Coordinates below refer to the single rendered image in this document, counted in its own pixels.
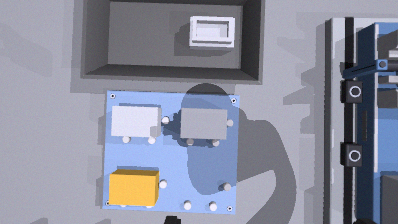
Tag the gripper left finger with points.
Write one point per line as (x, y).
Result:
(172, 220)

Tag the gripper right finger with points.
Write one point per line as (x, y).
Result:
(364, 221)

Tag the yellow-orange block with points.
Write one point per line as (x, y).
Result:
(134, 187)

